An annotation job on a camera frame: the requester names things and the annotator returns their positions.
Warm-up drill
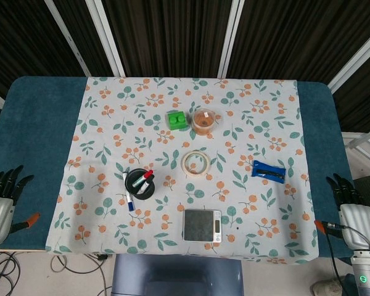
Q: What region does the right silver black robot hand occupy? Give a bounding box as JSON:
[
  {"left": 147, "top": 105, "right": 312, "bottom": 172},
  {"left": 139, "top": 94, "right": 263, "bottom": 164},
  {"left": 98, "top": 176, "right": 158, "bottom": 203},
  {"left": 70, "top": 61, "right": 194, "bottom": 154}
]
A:
[{"left": 313, "top": 171, "right": 370, "bottom": 251}]

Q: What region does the blue capped white marker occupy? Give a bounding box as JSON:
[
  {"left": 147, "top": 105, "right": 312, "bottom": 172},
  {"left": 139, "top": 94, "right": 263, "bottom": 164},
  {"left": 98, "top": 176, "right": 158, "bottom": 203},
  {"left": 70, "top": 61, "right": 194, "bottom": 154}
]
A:
[{"left": 122, "top": 171, "right": 136, "bottom": 212}]

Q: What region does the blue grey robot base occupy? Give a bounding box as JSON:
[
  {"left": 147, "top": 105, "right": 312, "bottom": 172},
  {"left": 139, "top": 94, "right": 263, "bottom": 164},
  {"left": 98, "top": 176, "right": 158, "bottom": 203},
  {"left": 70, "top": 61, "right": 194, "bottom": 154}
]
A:
[{"left": 110, "top": 253, "right": 244, "bottom": 296}]

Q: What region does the black capped white marker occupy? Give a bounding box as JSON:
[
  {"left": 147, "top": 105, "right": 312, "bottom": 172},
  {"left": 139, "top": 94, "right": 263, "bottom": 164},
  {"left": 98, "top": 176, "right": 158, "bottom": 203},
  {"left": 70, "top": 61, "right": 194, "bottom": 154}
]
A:
[{"left": 141, "top": 174, "right": 155, "bottom": 194}]

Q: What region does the black mesh pen holder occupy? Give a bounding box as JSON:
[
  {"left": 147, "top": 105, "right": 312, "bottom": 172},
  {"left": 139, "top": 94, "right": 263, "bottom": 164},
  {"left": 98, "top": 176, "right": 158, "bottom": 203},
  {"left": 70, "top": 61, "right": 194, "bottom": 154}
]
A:
[{"left": 125, "top": 168, "right": 156, "bottom": 200}]

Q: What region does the red capped white marker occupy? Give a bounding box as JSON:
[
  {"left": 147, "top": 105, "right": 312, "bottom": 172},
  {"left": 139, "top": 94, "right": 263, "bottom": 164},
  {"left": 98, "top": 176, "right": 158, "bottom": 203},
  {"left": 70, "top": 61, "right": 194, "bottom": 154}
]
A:
[{"left": 132, "top": 170, "right": 154, "bottom": 189}]

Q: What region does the beige shoe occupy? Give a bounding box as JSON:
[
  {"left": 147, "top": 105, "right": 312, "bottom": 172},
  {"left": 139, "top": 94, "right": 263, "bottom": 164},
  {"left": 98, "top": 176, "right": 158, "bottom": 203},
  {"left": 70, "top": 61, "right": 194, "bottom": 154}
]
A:
[{"left": 310, "top": 276, "right": 346, "bottom": 296}]

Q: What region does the teal table cover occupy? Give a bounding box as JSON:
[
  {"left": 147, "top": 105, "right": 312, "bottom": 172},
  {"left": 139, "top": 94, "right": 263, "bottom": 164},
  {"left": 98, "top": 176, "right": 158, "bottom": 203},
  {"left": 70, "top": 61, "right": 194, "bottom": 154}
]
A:
[{"left": 0, "top": 76, "right": 354, "bottom": 258}]

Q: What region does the blue foil pouch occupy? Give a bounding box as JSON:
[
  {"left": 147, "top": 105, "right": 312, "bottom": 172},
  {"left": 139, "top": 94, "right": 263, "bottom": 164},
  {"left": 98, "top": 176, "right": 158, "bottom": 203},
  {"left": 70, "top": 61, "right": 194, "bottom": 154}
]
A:
[{"left": 251, "top": 160, "right": 286, "bottom": 184}]

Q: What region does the silver digital pocket scale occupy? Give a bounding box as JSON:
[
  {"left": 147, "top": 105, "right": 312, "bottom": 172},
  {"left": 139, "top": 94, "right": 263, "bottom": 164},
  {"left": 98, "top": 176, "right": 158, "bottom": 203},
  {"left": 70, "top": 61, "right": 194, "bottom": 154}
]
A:
[{"left": 183, "top": 209, "right": 223, "bottom": 243}]

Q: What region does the floral fruit print tablecloth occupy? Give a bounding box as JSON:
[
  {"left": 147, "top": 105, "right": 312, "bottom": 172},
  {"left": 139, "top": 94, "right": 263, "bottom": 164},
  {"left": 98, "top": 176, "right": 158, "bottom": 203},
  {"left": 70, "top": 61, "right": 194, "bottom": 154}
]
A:
[{"left": 45, "top": 76, "right": 320, "bottom": 265}]

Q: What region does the beige masking tape roll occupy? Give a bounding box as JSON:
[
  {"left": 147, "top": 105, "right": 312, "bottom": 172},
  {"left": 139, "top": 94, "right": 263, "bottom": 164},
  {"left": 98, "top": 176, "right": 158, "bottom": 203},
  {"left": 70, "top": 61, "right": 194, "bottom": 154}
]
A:
[{"left": 181, "top": 150, "right": 211, "bottom": 178}]

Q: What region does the clear jar of rubber bands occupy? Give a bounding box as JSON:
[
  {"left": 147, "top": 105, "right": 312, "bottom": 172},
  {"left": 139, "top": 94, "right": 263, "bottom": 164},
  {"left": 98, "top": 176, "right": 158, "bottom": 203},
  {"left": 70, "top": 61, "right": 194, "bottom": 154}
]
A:
[{"left": 189, "top": 107, "right": 218, "bottom": 136}]

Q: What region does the green toy building brick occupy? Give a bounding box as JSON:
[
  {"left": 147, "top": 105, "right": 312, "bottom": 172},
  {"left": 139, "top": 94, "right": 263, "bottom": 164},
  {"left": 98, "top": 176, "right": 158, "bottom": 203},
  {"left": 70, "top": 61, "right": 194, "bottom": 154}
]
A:
[{"left": 167, "top": 110, "right": 187, "bottom": 130}]

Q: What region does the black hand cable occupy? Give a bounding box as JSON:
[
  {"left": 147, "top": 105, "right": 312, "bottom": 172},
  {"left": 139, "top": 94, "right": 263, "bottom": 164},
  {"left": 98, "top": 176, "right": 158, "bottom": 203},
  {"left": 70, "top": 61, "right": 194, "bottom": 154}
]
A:
[{"left": 322, "top": 220, "right": 370, "bottom": 296}]

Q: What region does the black floor cable bundle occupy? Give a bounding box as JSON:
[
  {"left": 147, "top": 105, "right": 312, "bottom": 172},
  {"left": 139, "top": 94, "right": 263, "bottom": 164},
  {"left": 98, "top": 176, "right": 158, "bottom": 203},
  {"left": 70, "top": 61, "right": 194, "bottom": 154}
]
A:
[{"left": 0, "top": 251, "right": 19, "bottom": 296}]

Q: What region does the white aluminium rail frame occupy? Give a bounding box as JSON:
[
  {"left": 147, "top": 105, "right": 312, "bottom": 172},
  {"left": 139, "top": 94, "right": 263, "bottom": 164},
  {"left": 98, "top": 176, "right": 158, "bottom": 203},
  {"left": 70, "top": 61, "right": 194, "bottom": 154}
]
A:
[{"left": 342, "top": 128, "right": 370, "bottom": 161}]

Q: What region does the grey floor cable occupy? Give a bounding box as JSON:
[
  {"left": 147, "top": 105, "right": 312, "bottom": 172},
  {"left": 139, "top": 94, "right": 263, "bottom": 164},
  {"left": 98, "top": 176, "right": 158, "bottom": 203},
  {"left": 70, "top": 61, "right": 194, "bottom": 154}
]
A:
[{"left": 51, "top": 254, "right": 112, "bottom": 296}]

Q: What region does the slanted white frame post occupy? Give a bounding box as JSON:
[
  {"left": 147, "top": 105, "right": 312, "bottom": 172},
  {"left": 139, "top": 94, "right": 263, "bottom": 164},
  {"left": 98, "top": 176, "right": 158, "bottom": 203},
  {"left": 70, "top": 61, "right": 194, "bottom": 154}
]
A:
[{"left": 328, "top": 24, "right": 370, "bottom": 93}]

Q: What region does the thin white frame post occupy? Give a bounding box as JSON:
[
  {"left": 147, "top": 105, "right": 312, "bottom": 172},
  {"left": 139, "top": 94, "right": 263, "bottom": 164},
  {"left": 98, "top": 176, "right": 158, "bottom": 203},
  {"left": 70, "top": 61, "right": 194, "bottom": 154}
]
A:
[{"left": 44, "top": 0, "right": 92, "bottom": 77}]

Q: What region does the double white frame post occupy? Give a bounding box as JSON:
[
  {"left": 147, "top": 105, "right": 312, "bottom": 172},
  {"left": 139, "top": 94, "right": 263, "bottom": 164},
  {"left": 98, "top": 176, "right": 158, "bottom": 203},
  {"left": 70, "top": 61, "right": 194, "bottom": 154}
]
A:
[{"left": 85, "top": 0, "right": 126, "bottom": 77}]

